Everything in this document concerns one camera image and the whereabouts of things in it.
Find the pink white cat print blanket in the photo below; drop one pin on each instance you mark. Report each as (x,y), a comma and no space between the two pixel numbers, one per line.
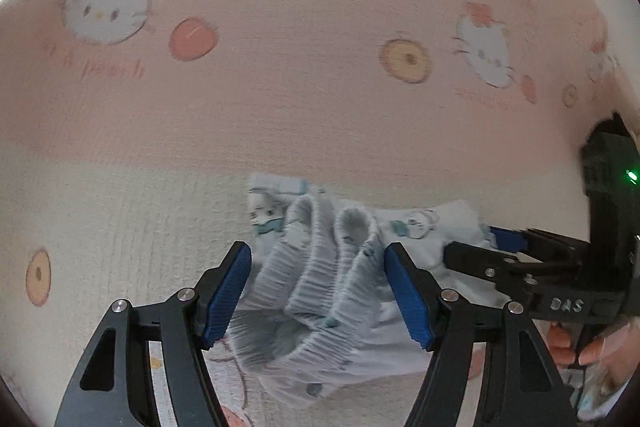
(300,57)

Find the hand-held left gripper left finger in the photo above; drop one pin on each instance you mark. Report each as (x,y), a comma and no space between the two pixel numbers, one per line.
(227,299)

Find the light blue printed pajama pants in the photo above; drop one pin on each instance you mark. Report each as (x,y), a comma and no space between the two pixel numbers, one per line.
(320,307)

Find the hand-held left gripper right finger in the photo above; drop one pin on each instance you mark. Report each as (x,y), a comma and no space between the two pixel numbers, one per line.
(407,299)

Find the person's right hand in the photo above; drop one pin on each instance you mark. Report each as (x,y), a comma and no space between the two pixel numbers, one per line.
(562,344)

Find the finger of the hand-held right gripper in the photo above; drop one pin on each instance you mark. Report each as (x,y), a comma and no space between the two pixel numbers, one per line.
(475,259)
(505,237)

